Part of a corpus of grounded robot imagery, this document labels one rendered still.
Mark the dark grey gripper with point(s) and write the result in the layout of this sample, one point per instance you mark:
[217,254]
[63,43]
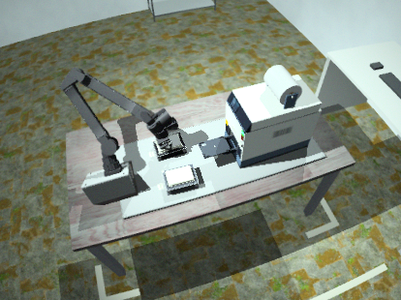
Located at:
[163,146]

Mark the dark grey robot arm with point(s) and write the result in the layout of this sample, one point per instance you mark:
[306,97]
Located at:
[109,144]

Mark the white foil roll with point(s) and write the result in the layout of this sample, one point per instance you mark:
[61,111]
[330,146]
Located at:
[281,83]

